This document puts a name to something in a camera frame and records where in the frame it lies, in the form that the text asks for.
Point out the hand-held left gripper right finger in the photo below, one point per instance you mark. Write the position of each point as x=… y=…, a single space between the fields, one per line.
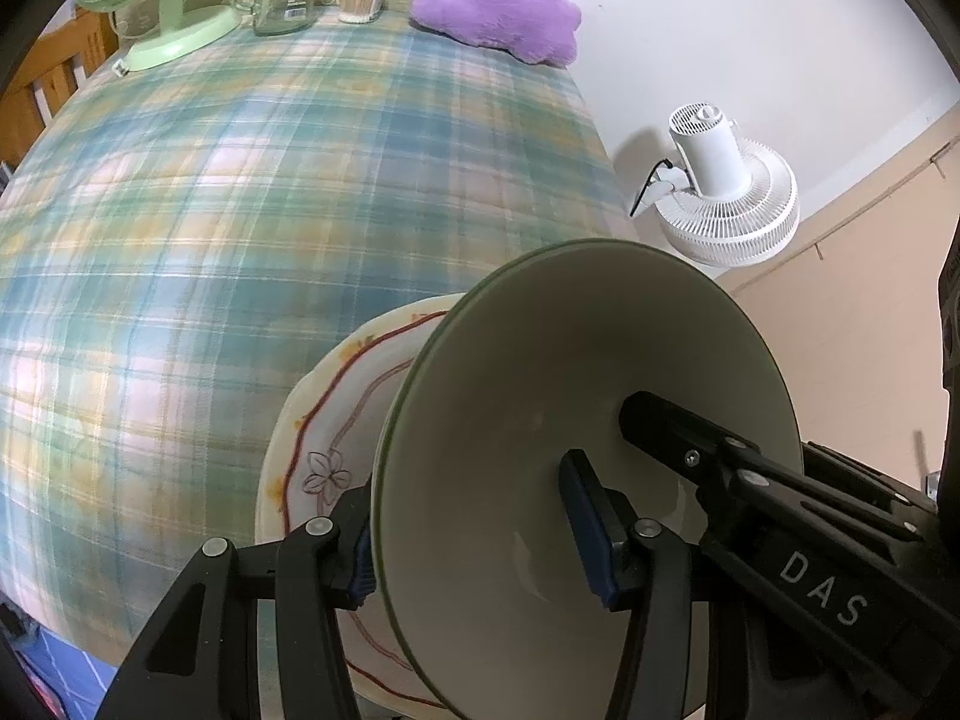
x=589 y=532

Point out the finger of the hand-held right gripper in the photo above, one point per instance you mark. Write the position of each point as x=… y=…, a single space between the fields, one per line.
x=667 y=427
x=862 y=487

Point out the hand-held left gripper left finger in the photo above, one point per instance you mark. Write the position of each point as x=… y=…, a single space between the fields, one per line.
x=364 y=570

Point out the scalloped yellow floral plate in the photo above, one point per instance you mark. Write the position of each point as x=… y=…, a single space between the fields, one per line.
x=274 y=465

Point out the grey-green floral bowl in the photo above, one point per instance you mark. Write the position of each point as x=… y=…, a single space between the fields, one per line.
x=525 y=367

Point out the beige door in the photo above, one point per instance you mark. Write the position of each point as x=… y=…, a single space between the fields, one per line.
x=862 y=315

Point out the white fan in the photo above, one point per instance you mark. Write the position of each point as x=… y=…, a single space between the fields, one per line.
x=720 y=195

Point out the blue bed sheet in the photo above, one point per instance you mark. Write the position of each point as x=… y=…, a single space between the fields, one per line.
x=67 y=675

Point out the plaid tablecloth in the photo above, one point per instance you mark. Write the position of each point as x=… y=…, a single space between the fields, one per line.
x=262 y=202

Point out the purple plush toy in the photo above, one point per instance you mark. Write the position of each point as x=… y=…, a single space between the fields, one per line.
x=495 y=11

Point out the green desk fan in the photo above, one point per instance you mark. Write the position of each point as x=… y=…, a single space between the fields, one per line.
x=172 y=22

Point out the wooden bed headboard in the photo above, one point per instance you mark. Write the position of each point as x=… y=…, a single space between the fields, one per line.
x=45 y=82

